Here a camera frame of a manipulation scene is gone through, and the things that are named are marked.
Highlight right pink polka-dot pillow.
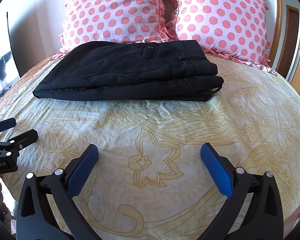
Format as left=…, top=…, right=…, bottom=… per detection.
left=175, top=0, right=274, bottom=73

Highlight wooden door frame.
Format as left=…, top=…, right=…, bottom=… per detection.
left=266, top=0, right=300, bottom=95

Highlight left pink polka-dot pillow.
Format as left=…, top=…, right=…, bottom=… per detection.
left=60, top=0, right=174, bottom=52

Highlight cream floral bed sheet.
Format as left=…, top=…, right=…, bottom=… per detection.
left=0, top=54, right=300, bottom=239

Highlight black flat screen television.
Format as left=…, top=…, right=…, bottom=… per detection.
left=0, top=12, right=20, bottom=98

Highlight pink polka-dot pillow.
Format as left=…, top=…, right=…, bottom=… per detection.
left=175, top=0, right=274, bottom=73
left=60, top=0, right=174, bottom=52

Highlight black pants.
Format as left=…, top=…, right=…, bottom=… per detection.
left=33, top=40, right=224, bottom=101

